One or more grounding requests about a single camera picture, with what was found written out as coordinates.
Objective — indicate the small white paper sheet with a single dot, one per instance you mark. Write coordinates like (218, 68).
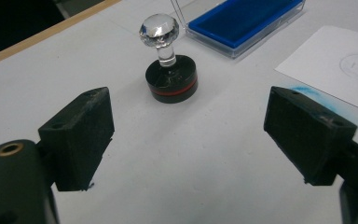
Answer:
(317, 62)

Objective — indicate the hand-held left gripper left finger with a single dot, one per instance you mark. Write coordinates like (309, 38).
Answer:
(77, 140)

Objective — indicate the blue ink pad clear case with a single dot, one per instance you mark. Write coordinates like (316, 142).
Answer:
(245, 18)

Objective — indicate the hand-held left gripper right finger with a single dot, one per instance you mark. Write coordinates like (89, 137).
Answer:
(307, 140)

